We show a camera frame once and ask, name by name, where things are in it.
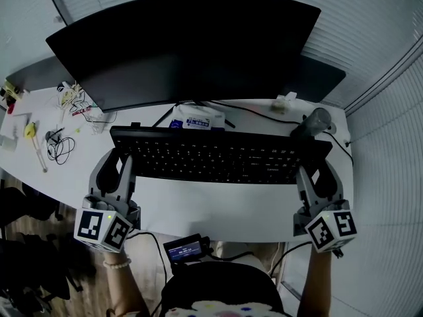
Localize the person's black top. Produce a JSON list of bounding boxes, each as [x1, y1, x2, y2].
[[159, 260, 286, 317]]

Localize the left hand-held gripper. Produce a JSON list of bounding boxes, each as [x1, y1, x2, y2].
[[74, 149, 142, 254]]

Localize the small black clip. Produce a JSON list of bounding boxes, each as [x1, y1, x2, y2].
[[44, 127, 66, 143]]

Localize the long black desk cable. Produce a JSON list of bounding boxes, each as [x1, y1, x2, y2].
[[210, 100, 354, 165]]

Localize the black keyboard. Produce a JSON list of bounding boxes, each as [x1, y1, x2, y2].
[[109, 125, 333, 186]]

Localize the person's light trousers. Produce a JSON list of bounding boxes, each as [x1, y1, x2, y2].
[[211, 241, 286, 279]]

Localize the person's left forearm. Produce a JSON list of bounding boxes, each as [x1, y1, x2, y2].
[[102, 245, 150, 317]]

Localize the wooden stick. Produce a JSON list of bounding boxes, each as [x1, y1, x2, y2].
[[32, 135, 49, 174]]

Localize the tangle of white cables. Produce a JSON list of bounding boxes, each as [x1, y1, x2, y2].
[[48, 80, 113, 135]]

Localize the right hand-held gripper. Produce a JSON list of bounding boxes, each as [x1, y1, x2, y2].
[[292, 159, 359, 254]]

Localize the person's right forearm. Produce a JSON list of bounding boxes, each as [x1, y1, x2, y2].
[[297, 244, 333, 317]]

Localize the small black screen device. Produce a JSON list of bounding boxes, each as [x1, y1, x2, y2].
[[163, 232, 212, 265]]

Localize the black computer monitor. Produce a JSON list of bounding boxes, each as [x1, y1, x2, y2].
[[45, 0, 323, 114]]

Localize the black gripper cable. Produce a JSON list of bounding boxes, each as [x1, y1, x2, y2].
[[126, 230, 170, 313], [268, 240, 313, 277]]

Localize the coiled black cable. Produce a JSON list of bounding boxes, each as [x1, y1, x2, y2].
[[46, 136, 77, 166]]

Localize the small white box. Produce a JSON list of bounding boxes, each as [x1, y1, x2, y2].
[[0, 135, 16, 152]]

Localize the white bead bracelet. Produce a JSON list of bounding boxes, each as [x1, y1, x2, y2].
[[102, 257, 132, 271]]

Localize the dark translucent tumbler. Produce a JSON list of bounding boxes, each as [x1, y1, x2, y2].
[[289, 107, 332, 139]]

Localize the black office chair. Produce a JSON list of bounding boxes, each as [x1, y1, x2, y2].
[[0, 186, 85, 317]]

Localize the white wet wipes packet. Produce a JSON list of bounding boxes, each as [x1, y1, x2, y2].
[[169, 104, 227, 132]]

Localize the white crumpled packet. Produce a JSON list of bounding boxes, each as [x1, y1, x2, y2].
[[272, 92, 299, 114]]

